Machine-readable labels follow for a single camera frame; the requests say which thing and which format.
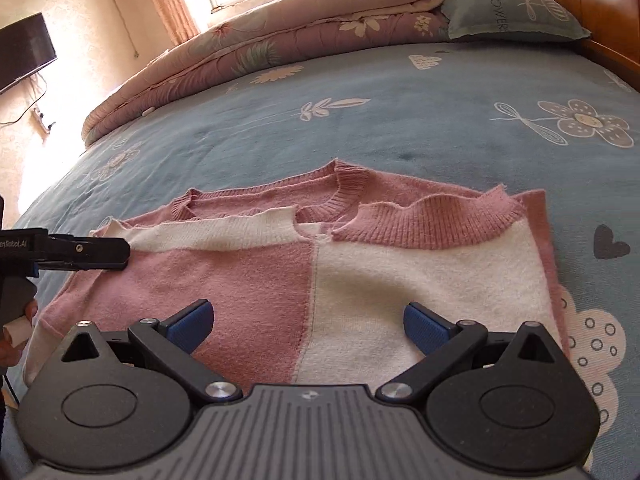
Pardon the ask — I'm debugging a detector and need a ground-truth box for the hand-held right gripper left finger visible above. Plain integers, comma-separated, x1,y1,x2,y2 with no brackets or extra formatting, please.
60,299,245,404

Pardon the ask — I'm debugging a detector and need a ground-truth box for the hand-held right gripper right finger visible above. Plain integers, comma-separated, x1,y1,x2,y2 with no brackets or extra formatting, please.
375,301,558,404

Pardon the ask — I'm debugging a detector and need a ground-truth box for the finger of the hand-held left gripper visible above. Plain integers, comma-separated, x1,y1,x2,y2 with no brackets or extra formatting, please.
38,233,132,272

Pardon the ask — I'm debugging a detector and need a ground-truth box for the pink and cream knit sweater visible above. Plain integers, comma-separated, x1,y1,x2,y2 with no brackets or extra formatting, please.
22,159,572,387

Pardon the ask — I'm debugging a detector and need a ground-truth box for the person's left hand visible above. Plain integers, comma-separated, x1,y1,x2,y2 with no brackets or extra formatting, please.
0,304,39,367

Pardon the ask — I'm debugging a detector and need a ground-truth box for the pink floral curtain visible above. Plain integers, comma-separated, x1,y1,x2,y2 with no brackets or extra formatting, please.
135,0,202,47

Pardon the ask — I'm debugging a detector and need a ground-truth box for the folded pink floral quilt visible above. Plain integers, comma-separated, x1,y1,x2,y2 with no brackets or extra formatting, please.
82,0,507,147

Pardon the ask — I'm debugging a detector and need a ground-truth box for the grey-blue pillow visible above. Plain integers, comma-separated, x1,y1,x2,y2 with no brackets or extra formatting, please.
439,0,592,42

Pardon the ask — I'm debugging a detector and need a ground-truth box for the wooden bed headboard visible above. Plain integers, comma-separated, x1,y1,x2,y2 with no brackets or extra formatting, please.
500,0,640,94

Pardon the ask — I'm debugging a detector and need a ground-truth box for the black television cable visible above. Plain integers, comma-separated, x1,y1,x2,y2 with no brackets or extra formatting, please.
0,72,49,127

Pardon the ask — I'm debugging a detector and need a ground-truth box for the white wall power strip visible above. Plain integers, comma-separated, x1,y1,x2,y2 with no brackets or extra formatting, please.
30,107,54,134

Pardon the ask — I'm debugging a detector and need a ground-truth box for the black wall television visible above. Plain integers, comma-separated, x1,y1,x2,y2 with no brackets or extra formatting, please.
0,12,57,94

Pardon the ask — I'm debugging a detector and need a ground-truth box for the thin wall cord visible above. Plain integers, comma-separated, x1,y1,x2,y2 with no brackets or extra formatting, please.
107,0,141,60

